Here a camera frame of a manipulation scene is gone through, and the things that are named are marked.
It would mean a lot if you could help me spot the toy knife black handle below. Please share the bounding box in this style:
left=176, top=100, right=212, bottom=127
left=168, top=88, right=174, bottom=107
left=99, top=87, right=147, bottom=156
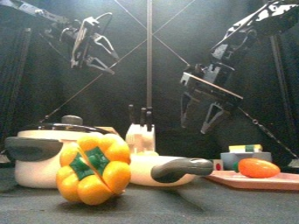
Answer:
left=139, top=107, right=147, bottom=127
left=146, top=108, right=155, bottom=132

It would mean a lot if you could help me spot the black diagonal frame rod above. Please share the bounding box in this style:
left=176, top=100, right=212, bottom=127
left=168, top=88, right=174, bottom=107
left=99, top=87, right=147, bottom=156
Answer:
left=236, top=107, right=299, bottom=161

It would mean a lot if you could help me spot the yellow toy sushi green band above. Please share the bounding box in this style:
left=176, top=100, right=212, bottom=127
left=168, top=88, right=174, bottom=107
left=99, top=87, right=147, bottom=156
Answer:
left=228, top=143, right=264, bottom=153

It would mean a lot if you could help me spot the pink plastic tray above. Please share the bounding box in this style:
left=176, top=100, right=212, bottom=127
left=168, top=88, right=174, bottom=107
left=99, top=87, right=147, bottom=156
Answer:
left=204, top=170, right=299, bottom=192

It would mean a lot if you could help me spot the toy cleaver black handle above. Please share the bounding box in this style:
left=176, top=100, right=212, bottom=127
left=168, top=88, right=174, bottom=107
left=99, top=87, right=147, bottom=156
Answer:
left=127, top=104, right=136, bottom=125

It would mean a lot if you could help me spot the vertical metal frame pole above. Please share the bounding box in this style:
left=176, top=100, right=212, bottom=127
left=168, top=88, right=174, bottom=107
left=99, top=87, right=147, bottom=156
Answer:
left=146, top=0, right=155, bottom=111

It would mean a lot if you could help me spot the white toy pan grey handle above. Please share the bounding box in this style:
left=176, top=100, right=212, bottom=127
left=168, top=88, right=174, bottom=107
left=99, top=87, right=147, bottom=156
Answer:
left=127, top=151, right=215, bottom=187

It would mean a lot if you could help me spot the white toy knife block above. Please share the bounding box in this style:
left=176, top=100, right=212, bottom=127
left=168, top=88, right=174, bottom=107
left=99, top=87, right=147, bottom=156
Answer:
left=126, top=123, right=156, bottom=156

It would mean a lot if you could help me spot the orange toy carrot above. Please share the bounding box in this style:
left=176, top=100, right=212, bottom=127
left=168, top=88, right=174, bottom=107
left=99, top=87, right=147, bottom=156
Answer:
left=232, top=157, right=282, bottom=179

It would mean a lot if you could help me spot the pot lid grey knob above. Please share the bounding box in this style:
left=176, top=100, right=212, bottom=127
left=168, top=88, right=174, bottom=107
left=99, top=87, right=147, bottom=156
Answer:
left=37, top=115, right=115, bottom=136

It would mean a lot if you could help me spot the white toy pot grey handle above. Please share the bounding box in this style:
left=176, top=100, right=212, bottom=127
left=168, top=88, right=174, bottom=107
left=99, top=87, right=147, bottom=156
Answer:
left=4, top=129, right=118, bottom=189

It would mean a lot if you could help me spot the yellow toy bell pepper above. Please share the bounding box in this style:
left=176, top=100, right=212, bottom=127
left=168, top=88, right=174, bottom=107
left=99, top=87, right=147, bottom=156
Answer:
left=56, top=133, right=132, bottom=207

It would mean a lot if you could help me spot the thin diagonal brace wire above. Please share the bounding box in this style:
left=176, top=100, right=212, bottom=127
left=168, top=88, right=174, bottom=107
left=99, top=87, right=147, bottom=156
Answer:
left=114, top=0, right=192, bottom=67
left=40, top=0, right=198, bottom=123

